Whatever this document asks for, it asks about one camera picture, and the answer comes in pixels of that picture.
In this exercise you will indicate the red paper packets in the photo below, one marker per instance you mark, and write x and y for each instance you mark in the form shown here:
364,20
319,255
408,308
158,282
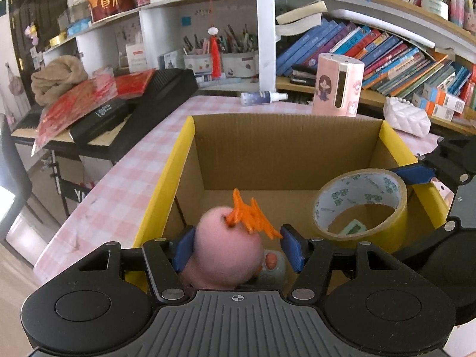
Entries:
74,104

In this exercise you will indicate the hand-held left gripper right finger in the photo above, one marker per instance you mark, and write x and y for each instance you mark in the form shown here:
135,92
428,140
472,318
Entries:
293,245

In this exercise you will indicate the yellow cardboard box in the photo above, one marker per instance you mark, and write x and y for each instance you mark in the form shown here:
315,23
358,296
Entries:
279,152

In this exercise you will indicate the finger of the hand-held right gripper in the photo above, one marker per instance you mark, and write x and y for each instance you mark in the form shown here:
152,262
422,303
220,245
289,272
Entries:
459,147
412,174

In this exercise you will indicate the blue packet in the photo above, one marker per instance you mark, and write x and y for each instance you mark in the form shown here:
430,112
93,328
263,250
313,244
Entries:
79,28

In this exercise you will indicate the pen holder with pens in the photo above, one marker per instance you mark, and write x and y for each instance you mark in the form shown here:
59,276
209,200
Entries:
199,65
241,64

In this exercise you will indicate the grey purple toy car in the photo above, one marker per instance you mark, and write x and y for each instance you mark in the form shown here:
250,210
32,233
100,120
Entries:
271,267

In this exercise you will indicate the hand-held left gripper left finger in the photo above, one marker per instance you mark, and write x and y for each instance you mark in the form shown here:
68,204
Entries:
184,248

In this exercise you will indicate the black box with white logo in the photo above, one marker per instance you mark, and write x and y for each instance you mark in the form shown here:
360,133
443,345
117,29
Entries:
108,117

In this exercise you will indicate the white quilted purse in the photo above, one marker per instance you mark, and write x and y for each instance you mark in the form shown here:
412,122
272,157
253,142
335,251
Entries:
407,117

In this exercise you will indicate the pink cylinder dispenser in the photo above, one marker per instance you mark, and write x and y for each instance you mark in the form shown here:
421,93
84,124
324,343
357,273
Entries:
336,85

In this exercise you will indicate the mint green small gadget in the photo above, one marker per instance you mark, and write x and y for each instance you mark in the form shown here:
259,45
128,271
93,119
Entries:
351,227

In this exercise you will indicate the beige cloth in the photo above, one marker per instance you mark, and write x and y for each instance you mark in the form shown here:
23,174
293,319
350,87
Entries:
57,80

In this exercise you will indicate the pink chick plush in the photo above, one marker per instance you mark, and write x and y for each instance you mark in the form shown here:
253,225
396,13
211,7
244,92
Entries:
223,249

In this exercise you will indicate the black keyboard stand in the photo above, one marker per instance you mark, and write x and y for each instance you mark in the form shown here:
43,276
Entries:
55,171

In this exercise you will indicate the yellow tape roll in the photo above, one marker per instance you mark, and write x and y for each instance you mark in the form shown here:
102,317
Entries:
394,230

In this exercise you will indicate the blue white small box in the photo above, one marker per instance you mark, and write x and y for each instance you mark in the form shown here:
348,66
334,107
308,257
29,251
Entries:
170,60

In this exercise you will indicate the black long case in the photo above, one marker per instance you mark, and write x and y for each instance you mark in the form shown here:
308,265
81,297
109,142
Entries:
163,93

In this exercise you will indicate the orange white carton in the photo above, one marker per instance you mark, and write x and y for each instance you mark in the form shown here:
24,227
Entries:
431,108
444,98

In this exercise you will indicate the white tube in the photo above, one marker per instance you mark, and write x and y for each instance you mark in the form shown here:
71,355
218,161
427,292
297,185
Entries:
390,26

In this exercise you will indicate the blue white spray bottle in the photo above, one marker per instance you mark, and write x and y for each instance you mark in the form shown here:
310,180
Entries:
260,97

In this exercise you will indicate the red tassel ornament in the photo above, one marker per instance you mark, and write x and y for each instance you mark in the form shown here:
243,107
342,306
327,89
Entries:
215,55

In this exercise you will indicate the white bookshelf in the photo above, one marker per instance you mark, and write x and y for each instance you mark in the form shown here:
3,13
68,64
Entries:
266,26

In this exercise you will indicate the white card red label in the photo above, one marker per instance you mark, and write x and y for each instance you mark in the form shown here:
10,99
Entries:
135,57

